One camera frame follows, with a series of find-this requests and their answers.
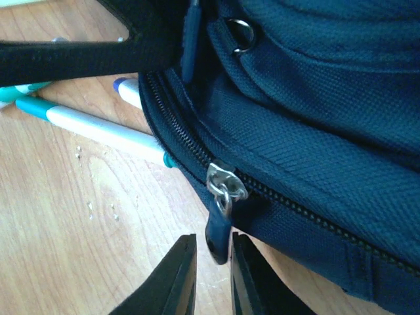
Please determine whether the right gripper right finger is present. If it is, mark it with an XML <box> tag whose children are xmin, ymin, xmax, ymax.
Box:
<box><xmin>230</xmin><ymin>232</ymin><xmax>314</xmax><ymax>315</ymax></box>

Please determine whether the green white glue stick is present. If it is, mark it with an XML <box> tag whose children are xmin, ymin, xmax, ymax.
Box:
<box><xmin>0</xmin><ymin>82</ymin><xmax>50</xmax><ymax>109</ymax></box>

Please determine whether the navy blue backpack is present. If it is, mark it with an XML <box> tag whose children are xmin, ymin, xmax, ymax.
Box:
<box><xmin>139</xmin><ymin>1</ymin><xmax>419</xmax><ymax>314</ymax></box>

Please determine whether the green cap marker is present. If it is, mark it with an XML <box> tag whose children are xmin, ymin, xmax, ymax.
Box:
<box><xmin>15</xmin><ymin>96</ymin><xmax>176</xmax><ymax>168</ymax></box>

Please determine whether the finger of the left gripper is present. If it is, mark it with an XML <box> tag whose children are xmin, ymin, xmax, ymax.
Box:
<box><xmin>1</xmin><ymin>0</ymin><xmax>184</xmax><ymax>86</ymax></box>

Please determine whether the purple cap marker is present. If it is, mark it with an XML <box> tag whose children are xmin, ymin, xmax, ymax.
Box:
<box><xmin>113</xmin><ymin>77</ymin><xmax>142</xmax><ymax>109</ymax></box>

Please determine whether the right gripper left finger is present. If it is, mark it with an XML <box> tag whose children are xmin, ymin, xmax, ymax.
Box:
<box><xmin>111</xmin><ymin>234</ymin><xmax>197</xmax><ymax>314</ymax></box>

